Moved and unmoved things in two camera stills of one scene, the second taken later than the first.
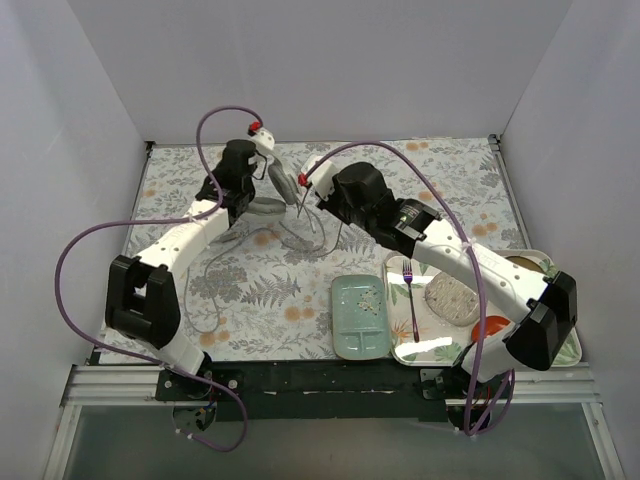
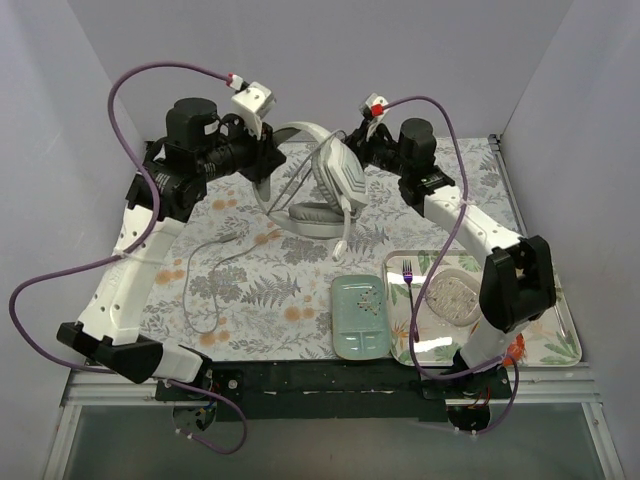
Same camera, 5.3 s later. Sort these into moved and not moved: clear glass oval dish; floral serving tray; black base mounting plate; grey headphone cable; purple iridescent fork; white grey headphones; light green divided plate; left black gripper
Moved: grey headphone cable; left black gripper; white grey headphones
Not moved: light green divided plate; black base mounting plate; purple iridescent fork; clear glass oval dish; floral serving tray
